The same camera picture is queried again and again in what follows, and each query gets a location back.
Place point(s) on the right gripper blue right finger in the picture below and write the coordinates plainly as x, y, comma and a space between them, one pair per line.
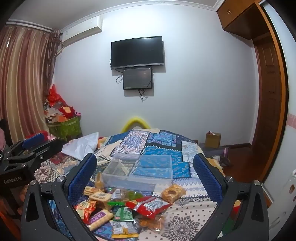
211, 178

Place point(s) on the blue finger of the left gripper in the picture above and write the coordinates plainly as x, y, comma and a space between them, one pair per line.
33, 141

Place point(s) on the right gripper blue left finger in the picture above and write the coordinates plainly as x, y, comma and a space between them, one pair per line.
78, 177

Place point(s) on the orange red snack pack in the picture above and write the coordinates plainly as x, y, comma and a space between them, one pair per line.
85, 209

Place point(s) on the beige cracker pack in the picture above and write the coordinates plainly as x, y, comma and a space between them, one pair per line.
100, 196

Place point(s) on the purple label biscuit pack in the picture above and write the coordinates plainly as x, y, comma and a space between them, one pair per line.
100, 219

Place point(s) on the peanut brittle snack pack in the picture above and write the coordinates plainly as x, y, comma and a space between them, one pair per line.
173, 193

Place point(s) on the red snack packet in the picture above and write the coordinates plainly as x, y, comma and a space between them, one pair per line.
148, 206

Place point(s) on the clear plastic storage box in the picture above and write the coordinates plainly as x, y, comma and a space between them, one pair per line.
151, 173

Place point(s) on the yellow edged snack bag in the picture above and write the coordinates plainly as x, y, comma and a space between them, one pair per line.
124, 230

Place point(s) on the green storage bin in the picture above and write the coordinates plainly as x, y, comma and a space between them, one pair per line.
67, 130

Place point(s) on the white pillow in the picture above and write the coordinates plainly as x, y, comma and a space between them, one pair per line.
80, 147

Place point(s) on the small cardboard box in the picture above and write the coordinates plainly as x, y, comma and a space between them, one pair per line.
212, 140

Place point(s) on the green small snack packet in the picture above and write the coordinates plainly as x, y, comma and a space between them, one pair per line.
123, 214

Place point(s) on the patchwork blue bed quilt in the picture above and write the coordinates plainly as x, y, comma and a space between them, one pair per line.
186, 217

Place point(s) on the fried snack clear bag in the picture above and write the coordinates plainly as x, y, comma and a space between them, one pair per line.
156, 224

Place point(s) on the yellow hoop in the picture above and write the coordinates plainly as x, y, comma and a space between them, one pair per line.
134, 121

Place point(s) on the striped red curtain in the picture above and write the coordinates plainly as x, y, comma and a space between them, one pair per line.
28, 59

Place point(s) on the wooden door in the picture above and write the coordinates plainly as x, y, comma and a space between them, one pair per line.
273, 94

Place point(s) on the white air conditioner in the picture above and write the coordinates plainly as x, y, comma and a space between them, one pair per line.
81, 31

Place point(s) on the wooden overhead cabinet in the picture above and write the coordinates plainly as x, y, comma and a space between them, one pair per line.
242, 18

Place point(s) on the small wall monitor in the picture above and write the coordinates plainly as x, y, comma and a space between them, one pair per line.
137, 78

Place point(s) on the large wall television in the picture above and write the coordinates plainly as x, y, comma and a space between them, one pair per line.
144, 51

